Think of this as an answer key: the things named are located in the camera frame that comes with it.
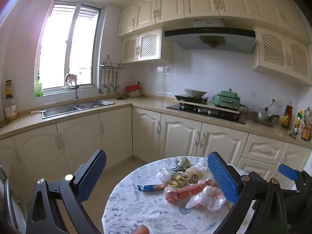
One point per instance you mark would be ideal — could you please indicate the person's left hand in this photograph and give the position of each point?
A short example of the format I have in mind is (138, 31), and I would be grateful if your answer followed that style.
(141, 230)

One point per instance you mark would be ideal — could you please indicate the cluster of condiment bottles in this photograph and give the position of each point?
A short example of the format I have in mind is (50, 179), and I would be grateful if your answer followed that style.
(304, 126)

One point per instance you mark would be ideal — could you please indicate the grey range hood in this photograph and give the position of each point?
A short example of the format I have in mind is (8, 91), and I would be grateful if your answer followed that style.
(207, 39)

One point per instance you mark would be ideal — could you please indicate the white wall socket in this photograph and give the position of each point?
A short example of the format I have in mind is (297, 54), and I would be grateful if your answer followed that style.
(276, 101)

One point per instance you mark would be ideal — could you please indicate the cream upper wall cabinets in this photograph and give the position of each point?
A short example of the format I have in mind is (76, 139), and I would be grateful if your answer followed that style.
(195, 2)

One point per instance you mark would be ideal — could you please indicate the black glass gas stove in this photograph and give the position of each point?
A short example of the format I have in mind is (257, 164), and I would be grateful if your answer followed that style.
(231, 120)

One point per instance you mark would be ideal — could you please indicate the yellow green wrapper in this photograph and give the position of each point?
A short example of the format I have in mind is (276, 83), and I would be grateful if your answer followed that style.
(179, 180)

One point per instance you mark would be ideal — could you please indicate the stainless steel double sink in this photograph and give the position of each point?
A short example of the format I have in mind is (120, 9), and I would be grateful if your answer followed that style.
(61, 111)

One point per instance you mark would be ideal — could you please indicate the white translucent plastic cup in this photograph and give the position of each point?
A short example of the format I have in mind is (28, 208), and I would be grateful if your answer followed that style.
(164, 174)

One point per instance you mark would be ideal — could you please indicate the white bowl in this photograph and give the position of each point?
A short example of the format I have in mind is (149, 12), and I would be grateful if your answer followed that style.
(134, 94)

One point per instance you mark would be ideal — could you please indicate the red sausage wrapper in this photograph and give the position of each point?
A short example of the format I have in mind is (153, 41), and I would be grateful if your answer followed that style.
(185, 192)

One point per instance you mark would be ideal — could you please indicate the green yellow carton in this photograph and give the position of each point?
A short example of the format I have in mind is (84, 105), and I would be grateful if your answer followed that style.
(182, 163)

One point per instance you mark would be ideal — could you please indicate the pink rag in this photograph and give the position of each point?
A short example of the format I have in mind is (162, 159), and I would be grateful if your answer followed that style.
(72, 78)

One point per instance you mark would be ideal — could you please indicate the clear plastic bag red print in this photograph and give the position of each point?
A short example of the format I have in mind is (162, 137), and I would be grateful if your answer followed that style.
(207, 198)

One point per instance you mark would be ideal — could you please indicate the cream lattice door cabinet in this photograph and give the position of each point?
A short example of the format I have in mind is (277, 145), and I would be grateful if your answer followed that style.
(280, 51)
(146, 45)

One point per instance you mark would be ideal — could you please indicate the metal wall utensil rack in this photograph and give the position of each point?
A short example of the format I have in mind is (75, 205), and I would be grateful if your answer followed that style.
(112, 65)

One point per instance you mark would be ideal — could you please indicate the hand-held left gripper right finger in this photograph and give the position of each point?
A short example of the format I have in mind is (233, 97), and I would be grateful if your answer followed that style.
(223, 179)

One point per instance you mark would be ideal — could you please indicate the metal sink faucet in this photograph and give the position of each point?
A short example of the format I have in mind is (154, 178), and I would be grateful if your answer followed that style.
(76, 95)

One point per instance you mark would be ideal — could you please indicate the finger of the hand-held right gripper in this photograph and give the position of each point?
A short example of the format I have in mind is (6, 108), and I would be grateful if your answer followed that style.
(287, 172)

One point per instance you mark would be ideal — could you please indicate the cream lower kitchen cabinets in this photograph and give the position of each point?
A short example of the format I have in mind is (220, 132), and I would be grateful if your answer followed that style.
(80, 139)

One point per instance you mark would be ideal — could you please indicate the blue orange snack bar wrapper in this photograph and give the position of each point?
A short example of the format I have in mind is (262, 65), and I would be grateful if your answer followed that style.
(151, 187)

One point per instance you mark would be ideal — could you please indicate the grey curved frame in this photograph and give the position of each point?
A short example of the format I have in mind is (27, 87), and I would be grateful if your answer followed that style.
(8, 199)

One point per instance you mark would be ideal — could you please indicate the clear bread bag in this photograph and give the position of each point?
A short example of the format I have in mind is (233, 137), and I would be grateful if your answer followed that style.
(195, 174)

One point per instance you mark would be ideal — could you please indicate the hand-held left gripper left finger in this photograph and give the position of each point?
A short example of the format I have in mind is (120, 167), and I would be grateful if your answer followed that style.
(92, 175)

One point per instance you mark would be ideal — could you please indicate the green dish soap bottle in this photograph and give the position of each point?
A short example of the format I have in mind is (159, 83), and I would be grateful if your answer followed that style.
(38, 89)

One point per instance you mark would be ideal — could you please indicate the yellow label bottle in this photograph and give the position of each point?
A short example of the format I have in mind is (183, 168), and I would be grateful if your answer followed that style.
(8, 89)

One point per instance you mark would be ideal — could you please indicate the steel wok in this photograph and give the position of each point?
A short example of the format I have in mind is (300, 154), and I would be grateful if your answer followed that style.
(195, 92)

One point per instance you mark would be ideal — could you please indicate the beige kitchen countertop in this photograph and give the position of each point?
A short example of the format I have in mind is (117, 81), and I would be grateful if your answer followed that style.
(146, 102)

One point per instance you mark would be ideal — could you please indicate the dark soy sauce bottle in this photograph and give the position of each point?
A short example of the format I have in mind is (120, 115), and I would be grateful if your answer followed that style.
(287, 114)

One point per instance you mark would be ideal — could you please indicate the clear cooking oil bottle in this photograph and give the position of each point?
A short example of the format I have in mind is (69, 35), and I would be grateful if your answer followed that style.
(11, 111)

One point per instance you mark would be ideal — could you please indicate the sliding window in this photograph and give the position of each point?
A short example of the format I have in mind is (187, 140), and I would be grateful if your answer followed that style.
(61, 48)

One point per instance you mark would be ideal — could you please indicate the row of hanging kitchen utensils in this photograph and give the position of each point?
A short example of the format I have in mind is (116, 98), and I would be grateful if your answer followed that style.
(109, 81)

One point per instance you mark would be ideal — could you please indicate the green electric cooker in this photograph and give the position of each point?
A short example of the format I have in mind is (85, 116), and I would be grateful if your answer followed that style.
(226, 98)

